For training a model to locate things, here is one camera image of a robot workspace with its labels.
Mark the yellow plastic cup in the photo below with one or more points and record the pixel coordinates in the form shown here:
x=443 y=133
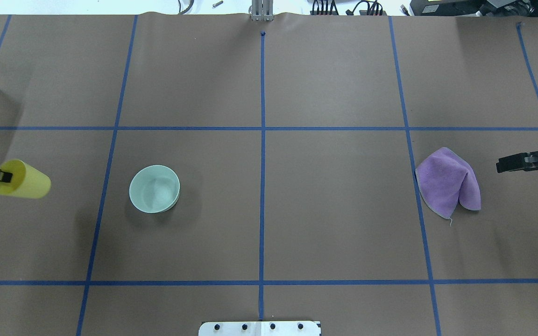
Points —
x=26 y=181

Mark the purple microfiber cloth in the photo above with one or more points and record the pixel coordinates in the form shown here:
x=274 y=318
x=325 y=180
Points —
x=445 y=180

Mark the mint green bowl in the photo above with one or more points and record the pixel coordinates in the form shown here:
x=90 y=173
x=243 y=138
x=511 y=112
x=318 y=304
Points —
x=154 y=189

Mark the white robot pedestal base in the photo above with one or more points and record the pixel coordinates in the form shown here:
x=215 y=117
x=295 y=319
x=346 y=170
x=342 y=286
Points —
x=261 y=328

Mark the aluminium frame post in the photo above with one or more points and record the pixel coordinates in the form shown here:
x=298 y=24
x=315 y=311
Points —
x=262 y=10

